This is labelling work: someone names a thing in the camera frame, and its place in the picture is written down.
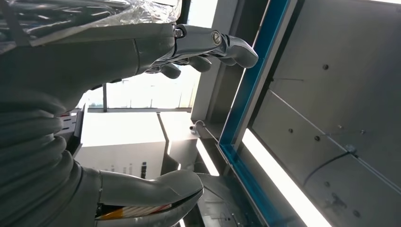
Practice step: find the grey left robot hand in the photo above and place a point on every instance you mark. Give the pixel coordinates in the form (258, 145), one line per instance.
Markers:
(78, 62)

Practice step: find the ceiling light strip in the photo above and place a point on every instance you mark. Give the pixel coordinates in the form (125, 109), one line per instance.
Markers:
(206, 156)
(282, 178)

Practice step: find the blue ceiling beam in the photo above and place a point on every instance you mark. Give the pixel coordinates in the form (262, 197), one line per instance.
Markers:
(247, 94)

